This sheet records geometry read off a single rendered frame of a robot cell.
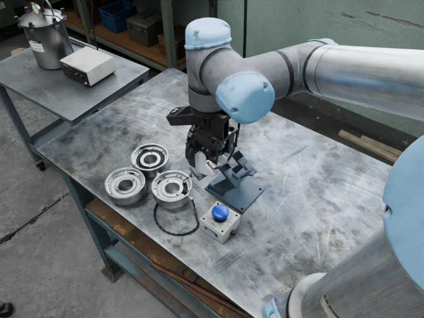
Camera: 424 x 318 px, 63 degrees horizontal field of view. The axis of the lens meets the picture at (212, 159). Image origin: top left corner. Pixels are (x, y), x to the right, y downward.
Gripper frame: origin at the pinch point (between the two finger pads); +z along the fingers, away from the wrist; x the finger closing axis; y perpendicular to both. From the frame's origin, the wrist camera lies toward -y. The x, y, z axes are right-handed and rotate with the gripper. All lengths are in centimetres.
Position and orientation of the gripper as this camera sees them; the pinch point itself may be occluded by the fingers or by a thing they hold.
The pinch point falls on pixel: (202, 167)
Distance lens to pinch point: 81.4
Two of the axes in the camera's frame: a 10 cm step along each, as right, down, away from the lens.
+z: 0.0, 6.9, 7.2
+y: 7.7, 4.6, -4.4
